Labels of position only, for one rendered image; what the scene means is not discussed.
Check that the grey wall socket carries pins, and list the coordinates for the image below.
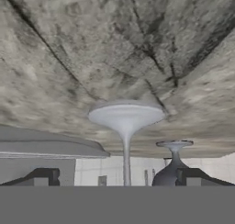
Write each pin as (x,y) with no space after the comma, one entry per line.
(102,181)

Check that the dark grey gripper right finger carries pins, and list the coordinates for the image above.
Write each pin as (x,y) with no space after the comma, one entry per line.
(192,173)

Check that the clear wine glass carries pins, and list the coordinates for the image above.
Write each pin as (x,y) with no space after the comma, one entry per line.
(126,117)
(169,174)

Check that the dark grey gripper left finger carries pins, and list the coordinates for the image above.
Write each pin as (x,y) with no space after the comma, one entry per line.
(42,173)

